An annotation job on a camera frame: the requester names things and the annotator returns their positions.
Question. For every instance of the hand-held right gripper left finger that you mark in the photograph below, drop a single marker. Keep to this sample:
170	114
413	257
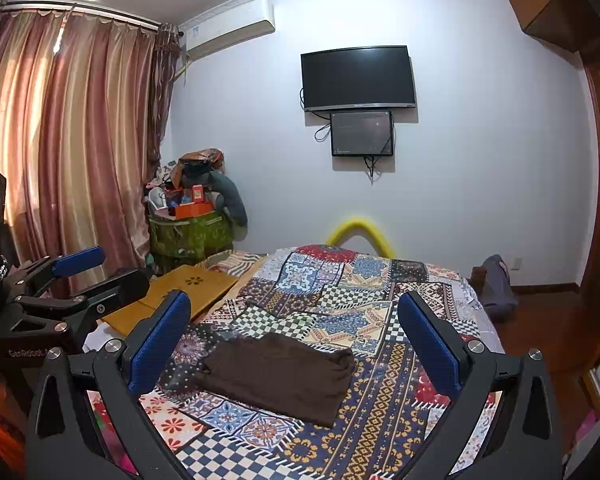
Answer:
160	340

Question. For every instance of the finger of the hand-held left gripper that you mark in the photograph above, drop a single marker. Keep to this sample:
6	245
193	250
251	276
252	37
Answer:
80	261
110	292

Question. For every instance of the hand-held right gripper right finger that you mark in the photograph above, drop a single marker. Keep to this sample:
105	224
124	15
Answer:
430	345

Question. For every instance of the brown garment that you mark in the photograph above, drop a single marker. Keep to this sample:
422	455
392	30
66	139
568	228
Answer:
280	380

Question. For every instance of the person's left forearm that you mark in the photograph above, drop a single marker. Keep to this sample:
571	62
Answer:
0	420

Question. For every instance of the yellow bamboo mat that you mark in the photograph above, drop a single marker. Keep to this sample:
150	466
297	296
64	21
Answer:
190	285

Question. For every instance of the grey backpack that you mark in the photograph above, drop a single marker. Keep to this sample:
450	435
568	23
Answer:
497	287

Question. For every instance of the green storage bag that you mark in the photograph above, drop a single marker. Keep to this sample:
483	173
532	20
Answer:
190	240

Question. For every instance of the patchwork printed bedspread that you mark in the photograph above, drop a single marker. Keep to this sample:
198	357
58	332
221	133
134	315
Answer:
330	300

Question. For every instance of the pink striped curtain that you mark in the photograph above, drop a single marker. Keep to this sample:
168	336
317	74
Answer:
70	150

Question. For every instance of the orange box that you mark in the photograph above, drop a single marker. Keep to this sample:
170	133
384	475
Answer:
192	210

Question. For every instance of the red carton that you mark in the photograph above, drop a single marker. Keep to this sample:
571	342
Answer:
197	193

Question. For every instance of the yellow foam tube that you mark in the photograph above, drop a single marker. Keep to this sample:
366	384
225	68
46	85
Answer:
360	223

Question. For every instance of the grey stuffed cloth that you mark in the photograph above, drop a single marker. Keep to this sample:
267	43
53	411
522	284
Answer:
230	195

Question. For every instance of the brown patterned bag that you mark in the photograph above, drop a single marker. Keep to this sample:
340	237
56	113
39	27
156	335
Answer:
200	160

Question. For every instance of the pink bag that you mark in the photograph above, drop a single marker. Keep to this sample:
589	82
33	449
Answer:
586	425

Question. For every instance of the white air conditioner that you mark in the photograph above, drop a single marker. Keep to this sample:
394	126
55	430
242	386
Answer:
230	30

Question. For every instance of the white wall socket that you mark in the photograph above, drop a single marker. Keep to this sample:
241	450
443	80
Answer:
518	263

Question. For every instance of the small black wall monitor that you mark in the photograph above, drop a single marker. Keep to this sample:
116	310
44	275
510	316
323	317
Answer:
361	132

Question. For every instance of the curtain rail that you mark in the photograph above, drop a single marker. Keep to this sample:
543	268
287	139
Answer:
80	11

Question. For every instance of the black wall television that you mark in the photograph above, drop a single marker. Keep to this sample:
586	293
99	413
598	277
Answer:
357	77

